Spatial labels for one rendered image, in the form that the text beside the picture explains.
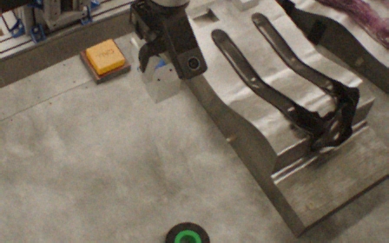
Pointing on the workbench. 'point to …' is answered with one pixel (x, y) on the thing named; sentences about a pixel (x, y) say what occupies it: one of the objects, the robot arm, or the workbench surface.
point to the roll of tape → (195, 233)
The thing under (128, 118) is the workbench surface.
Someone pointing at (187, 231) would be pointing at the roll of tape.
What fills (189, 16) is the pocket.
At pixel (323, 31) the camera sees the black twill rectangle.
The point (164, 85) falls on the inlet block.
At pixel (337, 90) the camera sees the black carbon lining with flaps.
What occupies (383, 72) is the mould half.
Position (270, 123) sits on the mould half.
